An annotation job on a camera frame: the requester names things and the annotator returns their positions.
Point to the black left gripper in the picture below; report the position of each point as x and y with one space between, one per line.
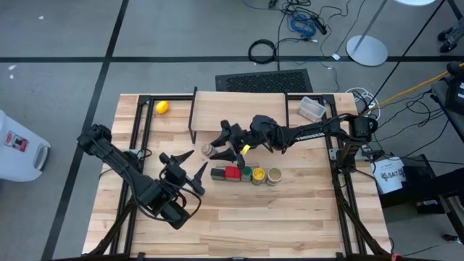
177 174

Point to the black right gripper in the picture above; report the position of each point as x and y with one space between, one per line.
242 137

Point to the small glass jar cork lid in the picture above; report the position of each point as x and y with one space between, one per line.
208 149

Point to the green black pepper tin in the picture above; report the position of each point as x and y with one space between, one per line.
218 174

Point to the smoked paprika tin red lid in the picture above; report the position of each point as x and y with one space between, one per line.
232 173

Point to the oregano glass jar green lid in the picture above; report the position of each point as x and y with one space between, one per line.
247 172

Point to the crunchy onion jar yellow lid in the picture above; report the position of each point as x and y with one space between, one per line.
259 174

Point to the furikake seasoning jar beige lid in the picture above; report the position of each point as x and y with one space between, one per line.
274 175

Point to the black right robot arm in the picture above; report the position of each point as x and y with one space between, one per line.
308 136

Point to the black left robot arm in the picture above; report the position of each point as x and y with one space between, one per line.
119 163

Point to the wooden shelf black metal legs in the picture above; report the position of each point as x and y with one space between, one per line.
239 108

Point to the yellow tape strip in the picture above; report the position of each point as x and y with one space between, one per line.
245 149

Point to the yellow lemon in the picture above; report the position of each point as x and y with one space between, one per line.
162 107

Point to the clear plastic container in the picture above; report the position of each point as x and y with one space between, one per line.
311 108

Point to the white lamp base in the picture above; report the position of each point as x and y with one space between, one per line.
366 50

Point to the white plastic container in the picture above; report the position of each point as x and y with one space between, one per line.
18 163

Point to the thin black slanted rod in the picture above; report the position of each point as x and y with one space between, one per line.
405 54

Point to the black side table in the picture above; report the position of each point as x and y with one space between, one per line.
435 181

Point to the black cart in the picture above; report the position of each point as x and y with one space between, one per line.
453 94

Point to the black caster base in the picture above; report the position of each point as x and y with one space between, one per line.
451 40

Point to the black table frame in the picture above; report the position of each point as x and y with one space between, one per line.
143 99

